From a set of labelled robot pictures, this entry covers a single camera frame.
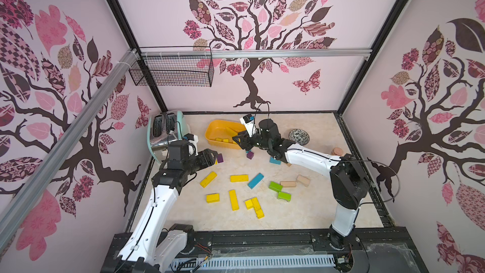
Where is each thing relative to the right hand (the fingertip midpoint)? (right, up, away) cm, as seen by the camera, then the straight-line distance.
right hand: (237, 133), depth 83 cm
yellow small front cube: (+5, -31, -2) cm, 32 cm away
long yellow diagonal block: (-15, -23, +8) cm, 29 cm away
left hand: (-10, -11, -5) cm, 15 cm away
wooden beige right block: (+32, -23, +7) cm, 40 cm away
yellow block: (-5, 0, +24) cm, 24 cm away
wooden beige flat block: (+25, -25, +7) cm, 36 cm away
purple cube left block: (-10, -14, +16) cm, 23 cm away
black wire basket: (-33, +34, +12) cm, 49 cm away
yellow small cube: (-12, -4, +21) cm, 24 cm away
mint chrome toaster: (-36, +3, +7) cm, 37 cm away
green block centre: (+18, -25, +5) cm, 32 cm away
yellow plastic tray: (-11, 0, +27) cm, 29 cm away
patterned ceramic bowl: (+35, -2, +24) cm, 42 cm away
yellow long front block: (+9, -33, -1) cm, 35 cm away
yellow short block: (-11, -29, 0) cm, 31 cm away
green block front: (+22, -29, +3) cm, 37 cm away
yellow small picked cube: (-7, -4, +18) cm, 20 cm away
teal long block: (+9, -23, +7) cm, 26 cm away
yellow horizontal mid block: (+1, -23, +9) cm, 25 cm away
